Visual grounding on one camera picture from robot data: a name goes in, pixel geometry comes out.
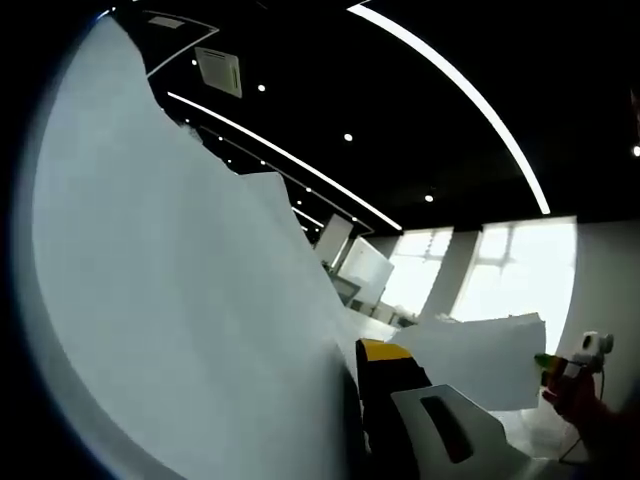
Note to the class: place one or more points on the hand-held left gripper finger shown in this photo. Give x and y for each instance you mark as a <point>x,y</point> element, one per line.
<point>407,425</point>

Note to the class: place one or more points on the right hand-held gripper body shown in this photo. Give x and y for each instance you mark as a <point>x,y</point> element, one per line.
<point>590,350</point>

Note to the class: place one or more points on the person's right hand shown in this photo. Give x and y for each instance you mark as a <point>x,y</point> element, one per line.
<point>577,400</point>

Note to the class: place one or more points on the mesh office chair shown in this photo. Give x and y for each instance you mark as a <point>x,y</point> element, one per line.
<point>345,290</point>

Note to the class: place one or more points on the long ceiling light strip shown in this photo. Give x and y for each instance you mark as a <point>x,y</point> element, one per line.
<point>544,205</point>

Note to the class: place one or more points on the white whiteboard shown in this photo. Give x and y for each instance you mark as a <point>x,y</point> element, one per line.
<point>370,267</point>

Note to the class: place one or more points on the curved ceiling light strip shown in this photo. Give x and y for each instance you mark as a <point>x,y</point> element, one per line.
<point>395,225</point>

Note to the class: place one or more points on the ceiling track spotlight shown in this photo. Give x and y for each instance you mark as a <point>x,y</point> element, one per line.
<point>428,198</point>

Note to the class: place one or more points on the ceiling air conditioner unit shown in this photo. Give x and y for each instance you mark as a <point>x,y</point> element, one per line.
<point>218,72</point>

